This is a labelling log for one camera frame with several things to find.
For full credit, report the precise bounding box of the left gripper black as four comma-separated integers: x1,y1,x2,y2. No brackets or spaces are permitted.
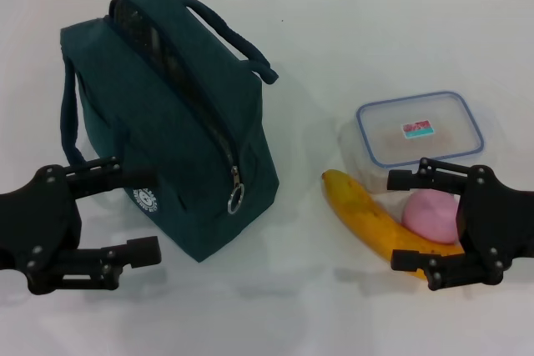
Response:
0,157,163,295

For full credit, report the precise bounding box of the pink toy peach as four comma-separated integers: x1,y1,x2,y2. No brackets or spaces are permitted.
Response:
401,188,460,245

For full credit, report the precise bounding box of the yellow banana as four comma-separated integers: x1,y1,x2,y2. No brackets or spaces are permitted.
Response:
320,168,466,282

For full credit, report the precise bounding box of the silver zipper key ring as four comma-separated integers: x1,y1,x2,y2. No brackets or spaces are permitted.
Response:
227,184,245,216

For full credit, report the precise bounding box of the clear food container blue rim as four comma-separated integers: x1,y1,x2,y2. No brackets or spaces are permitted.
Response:
340,89,485,195

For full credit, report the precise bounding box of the dark teal lunch bag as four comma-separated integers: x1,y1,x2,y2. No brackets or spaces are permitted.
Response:
59,0,280,264

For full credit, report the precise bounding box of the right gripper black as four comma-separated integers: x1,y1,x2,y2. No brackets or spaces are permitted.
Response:
386,157,534,292

